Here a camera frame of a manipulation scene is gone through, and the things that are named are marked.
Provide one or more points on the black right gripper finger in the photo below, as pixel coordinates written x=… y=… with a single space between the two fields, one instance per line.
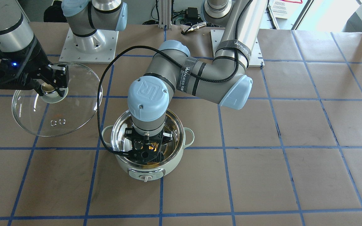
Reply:
x=60 y=91
x=38 y=89

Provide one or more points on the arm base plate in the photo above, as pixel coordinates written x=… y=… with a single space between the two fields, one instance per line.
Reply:
x=97 y=48
x=256 y=59

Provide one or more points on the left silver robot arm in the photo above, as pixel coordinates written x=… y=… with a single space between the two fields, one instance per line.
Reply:
x=223 y=82

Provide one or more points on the pale green electric pot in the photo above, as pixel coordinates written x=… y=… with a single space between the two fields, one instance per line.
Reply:
x=183 y=137

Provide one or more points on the yellow corn cob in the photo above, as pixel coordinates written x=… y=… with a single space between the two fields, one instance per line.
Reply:
x=154 y=146

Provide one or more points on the glass pot lid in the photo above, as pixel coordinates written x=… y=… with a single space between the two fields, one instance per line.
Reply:
x=52 y=115

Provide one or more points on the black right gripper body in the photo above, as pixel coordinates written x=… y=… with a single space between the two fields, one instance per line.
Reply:
x=35 y=56

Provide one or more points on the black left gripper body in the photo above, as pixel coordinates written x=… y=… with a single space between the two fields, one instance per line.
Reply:
x=167 y=136

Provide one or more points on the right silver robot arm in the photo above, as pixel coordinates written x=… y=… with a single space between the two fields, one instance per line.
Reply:
x=23 y=62

